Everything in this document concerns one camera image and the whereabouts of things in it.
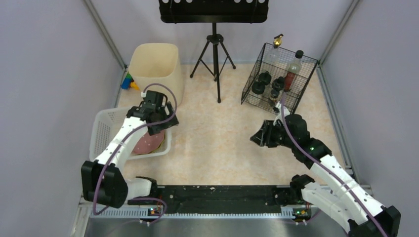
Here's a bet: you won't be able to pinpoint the pink polka dot plate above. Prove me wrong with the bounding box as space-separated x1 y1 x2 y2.
132 131 165 155

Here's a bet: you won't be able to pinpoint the small pepper shaker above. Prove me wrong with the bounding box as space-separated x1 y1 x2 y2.
269 89 280 106

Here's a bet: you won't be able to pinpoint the black-lid jar white beads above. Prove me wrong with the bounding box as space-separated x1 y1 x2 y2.
251 81 266 96

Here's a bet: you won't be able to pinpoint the white plastic perforated basket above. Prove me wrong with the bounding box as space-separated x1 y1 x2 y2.
89 107 172 161

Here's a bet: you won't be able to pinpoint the shiny black-lid spice jar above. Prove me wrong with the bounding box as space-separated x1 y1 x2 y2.
272 77 285 91

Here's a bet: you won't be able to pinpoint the black-lid clear jar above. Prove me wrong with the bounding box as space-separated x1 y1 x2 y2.
257 71 272 85

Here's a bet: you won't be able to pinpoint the tall sauce bottle black cap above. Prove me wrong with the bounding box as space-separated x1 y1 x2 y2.
284 50 304 91

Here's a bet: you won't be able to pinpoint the glass bottle gold stopper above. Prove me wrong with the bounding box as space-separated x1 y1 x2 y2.
265 34 284 65

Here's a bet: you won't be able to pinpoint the green polka dot plate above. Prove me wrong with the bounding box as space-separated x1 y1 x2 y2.
153 144 167 154

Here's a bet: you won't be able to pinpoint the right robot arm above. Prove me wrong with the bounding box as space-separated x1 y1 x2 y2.
250 114 401 237

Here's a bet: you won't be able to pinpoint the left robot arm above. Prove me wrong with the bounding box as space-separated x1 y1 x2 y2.
81 90 179 208

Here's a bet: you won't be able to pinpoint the colourful toy blocks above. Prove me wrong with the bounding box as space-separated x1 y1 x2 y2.
121 73 140 90

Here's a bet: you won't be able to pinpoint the cream plastic waste bin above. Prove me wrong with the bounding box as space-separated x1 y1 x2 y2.
128 43 185 105

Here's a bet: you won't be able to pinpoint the black tripod music stand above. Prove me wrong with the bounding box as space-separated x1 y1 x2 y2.
159 0 269 103

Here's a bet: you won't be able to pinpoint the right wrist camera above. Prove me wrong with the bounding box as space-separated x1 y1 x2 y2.
273 101 290 126

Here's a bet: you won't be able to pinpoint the black wire basket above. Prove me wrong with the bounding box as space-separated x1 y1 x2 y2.
241 43 318 114

